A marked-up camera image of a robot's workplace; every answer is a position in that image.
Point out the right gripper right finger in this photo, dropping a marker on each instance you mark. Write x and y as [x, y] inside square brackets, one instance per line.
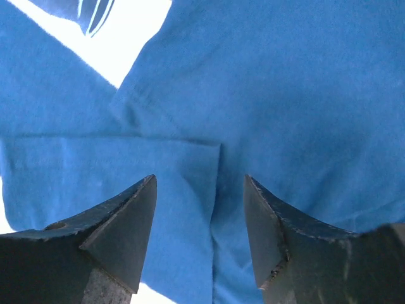
[299, 259]

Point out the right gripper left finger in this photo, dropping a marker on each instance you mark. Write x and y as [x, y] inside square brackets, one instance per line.
[96, 256]

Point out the blue printed t shirt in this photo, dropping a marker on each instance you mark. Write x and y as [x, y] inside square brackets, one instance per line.
[305, 96]

